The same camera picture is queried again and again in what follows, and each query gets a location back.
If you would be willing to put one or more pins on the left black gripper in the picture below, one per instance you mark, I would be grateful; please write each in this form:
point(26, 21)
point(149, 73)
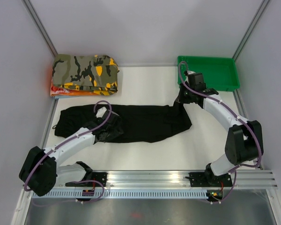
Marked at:
point(117, 131)

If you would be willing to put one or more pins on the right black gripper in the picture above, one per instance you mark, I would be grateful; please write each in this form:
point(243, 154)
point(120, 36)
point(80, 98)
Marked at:
point(181, 99)

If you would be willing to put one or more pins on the black trousers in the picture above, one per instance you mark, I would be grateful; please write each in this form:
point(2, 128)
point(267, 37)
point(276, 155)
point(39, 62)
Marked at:
point(140, 123)

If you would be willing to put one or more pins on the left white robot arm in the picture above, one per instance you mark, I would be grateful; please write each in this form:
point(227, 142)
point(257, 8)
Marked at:
point(42, 169)

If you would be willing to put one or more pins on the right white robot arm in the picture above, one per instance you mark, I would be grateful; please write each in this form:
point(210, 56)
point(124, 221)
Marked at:
point(244, 143)

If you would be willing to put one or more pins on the camouflage folded trousers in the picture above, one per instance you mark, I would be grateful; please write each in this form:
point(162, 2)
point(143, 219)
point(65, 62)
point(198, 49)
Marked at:
point(98, 73)

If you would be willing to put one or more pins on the orange folded trousers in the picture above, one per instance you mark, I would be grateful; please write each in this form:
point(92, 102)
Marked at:
point(62, 92)

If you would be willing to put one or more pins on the green plastic tray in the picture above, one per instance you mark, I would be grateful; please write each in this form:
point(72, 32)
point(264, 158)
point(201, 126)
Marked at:
point(219, 73)

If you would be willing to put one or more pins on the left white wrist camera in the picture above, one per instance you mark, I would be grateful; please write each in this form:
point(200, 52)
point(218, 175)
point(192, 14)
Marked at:
point(100, 112)

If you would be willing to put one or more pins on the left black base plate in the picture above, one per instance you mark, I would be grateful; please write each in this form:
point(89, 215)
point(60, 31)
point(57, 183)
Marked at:
point(101, 177)

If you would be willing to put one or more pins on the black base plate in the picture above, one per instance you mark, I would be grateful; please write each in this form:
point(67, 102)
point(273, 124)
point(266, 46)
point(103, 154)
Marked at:
point(200, 179)
point(101, 177)

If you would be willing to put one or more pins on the white slotted cable duct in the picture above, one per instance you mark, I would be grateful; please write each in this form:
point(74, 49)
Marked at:
point(127, 194)

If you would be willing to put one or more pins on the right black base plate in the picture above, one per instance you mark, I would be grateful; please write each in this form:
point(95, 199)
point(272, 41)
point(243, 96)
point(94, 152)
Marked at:
point(200, 179)

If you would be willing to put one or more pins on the aluminium mounting rail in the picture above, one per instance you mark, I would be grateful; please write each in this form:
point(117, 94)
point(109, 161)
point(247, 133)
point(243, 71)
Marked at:
point(243, 179)

